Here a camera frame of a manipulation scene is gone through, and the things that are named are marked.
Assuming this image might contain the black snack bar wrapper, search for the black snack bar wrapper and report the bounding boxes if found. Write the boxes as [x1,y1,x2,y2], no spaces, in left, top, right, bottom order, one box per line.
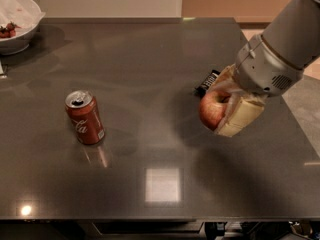
[195,70,220,97]

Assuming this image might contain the red strawberries in bowl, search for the red strawberries in bowl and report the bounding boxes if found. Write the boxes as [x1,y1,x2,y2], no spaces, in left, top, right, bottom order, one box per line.
[0,22,18,39]

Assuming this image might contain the white bowl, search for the white bowl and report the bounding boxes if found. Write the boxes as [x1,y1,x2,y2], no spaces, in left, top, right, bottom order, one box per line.
[0,0,46,56]

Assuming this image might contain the white paper napkin in bowl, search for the white paper napkin in bowl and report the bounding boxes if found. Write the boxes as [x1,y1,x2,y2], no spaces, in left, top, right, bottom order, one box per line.
[0,0,45,28]

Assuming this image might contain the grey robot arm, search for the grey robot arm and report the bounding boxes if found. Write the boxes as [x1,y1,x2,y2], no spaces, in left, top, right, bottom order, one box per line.
[199,0,320,137]

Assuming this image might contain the red cola can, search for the red cola can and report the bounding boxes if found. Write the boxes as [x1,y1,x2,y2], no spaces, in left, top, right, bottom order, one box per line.
[65,90,105,145]

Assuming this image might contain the red apple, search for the red apple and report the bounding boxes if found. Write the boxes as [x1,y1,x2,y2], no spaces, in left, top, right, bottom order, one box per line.
[199,91,230,131]

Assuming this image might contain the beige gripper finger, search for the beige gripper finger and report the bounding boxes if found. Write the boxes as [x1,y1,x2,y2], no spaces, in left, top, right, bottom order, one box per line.
[214,93,267,137]
[207,65,245,95]

